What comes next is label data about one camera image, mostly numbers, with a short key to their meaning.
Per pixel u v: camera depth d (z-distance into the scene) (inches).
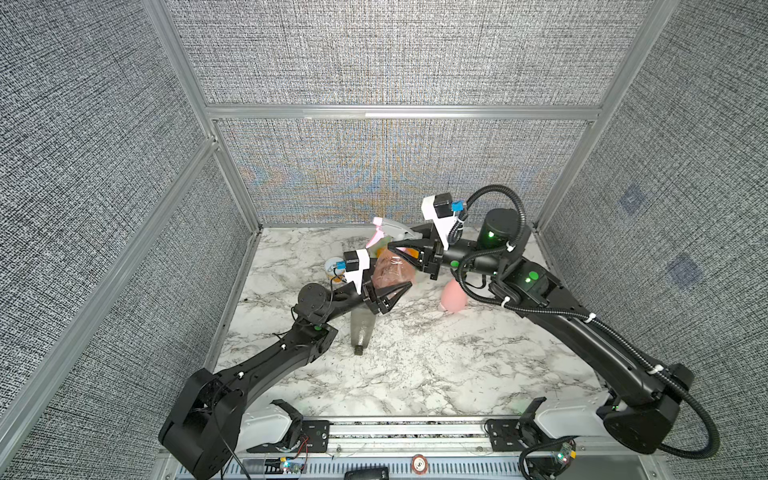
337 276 23.4
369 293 23.6
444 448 28.8
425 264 20.3
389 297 24.2
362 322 34.7
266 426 21.9
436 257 19.2
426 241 19.9
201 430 15.9
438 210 18.4
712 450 15.1
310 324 23.8
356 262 21.7
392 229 20.4
